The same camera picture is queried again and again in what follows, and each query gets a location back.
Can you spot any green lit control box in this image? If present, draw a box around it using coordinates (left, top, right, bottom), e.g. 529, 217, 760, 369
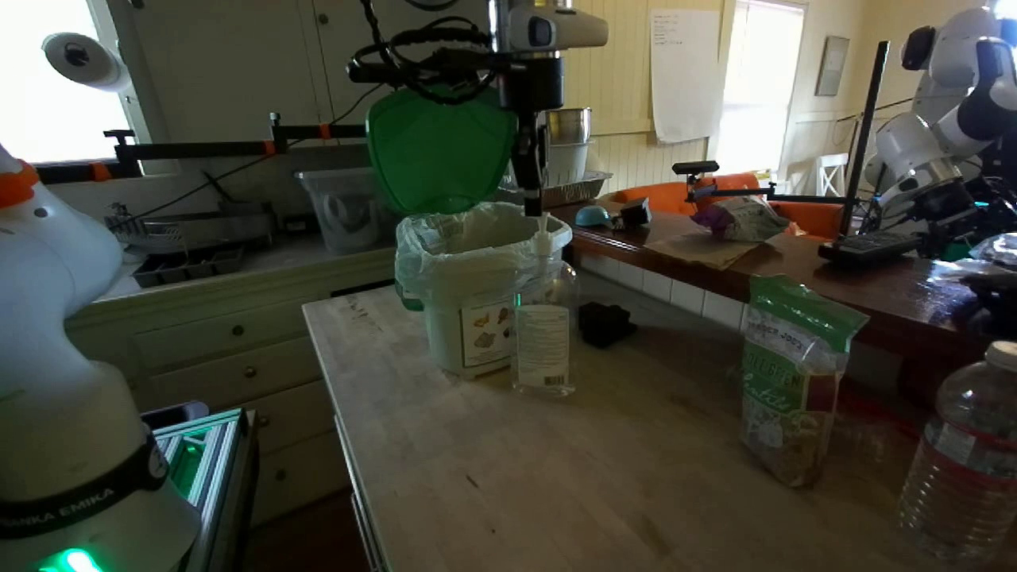
153, 407, 260, 572

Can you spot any black stand pole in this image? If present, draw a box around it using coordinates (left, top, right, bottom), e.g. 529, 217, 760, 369
840, 38, 893, 240

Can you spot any black flat device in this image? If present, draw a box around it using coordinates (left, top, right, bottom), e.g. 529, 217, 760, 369
816, 230, 925, 268

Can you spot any cream drawer cabinet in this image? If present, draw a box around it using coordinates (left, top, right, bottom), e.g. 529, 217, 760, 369
61, 249, 401, 529

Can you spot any clear plastic water bottle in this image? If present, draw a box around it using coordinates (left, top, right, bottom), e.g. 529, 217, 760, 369
895, 338, 1017, 567

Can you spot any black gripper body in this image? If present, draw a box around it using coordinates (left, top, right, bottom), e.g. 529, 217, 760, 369
504, 52, 565, 152

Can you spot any white paper towel roll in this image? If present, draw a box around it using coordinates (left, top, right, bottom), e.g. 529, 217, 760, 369
40, 27, 127, 95

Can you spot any translucent bin liner bag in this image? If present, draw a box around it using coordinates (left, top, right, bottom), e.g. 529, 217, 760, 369
389, 200, 576, 319

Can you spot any clear plastic container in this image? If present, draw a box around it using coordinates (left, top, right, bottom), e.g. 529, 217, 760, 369
295, 166, 404, 258

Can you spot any purple snack bag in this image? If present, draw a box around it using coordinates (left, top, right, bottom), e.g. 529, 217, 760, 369
693, 192, 793, 249

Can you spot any framed wall picture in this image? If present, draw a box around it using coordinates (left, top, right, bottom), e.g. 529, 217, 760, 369
809, 33, 851, 100

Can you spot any small black round object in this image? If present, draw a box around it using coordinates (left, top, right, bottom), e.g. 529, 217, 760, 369
615, 197, 654, 236

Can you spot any brown cardboard sheet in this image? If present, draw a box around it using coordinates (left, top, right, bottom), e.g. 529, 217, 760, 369
649, 231, 763, 273

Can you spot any crumpled grey plastic bag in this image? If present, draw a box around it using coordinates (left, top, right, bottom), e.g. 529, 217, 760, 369
935, 231, 1017, 290

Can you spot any green labelled food bag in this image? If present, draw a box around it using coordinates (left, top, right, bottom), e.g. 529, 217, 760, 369
737, 273, 871, 491

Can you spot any green bin lid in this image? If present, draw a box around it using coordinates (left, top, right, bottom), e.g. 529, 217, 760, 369
363, 89, 520, 218

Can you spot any white metal pot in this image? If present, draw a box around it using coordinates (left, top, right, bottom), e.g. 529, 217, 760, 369
543, 104, 596, 184

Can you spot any small blue object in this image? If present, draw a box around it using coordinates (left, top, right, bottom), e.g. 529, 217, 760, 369
571, 200, 615, 236

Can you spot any metal tray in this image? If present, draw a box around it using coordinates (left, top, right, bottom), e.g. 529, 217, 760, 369
494, 167, 614, 211

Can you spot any white wall poster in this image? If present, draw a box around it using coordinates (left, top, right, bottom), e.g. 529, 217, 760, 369
649, 7, 723, 145

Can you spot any dark brown wooden table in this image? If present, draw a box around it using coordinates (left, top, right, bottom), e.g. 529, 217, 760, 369
567, 202, 1017, 411

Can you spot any clear pump bottle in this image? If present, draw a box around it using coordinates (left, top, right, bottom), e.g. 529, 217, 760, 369
509, 258, 582, 400

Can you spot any white wooden chair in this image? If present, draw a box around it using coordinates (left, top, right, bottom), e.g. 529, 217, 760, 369
808, 152, 857, 200

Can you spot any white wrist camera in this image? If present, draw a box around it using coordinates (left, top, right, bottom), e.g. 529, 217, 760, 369
491, 3, 614, 58

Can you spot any white compost bin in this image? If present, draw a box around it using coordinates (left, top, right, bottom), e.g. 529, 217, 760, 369
423, 268, 525, 380

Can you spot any black bar clamp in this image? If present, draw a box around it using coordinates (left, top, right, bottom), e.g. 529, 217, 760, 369
101, 109, 375, 174

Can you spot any white wall cabinet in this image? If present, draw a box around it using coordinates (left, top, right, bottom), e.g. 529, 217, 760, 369
103, 0, 503, 145

